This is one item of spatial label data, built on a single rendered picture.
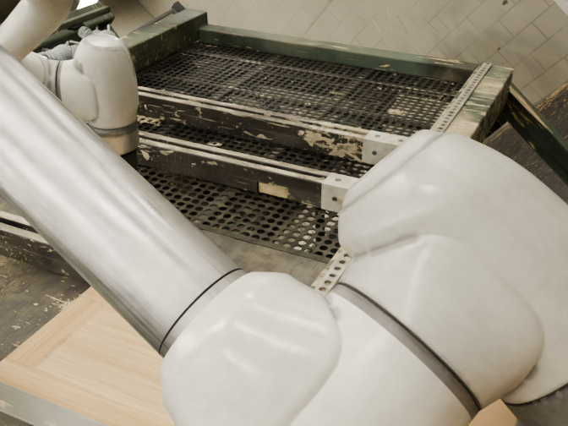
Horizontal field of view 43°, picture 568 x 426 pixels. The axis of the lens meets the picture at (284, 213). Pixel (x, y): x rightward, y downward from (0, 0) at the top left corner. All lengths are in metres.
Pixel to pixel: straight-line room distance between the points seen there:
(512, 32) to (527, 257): 6.08
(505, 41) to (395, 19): 1.05
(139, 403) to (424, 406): 0.75
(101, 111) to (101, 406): 0.50
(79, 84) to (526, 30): 5.54
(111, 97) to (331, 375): 0.87
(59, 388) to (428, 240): 0.85
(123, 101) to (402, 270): 0.86
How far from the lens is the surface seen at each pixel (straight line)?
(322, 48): 2.74
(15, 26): 1.12
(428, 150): 0.57
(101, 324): 1.40
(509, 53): 6.70
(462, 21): 6.73
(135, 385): 1.26
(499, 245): 0.56
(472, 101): 2.31
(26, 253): 1.61
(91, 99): 1.31
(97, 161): 0.64
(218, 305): 0.56
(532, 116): 2.62
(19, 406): 1.24
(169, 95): 2.25
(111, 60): 1.29
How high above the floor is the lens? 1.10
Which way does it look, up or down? 2 degrees down
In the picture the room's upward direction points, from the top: 44 degrees counter-clockwise
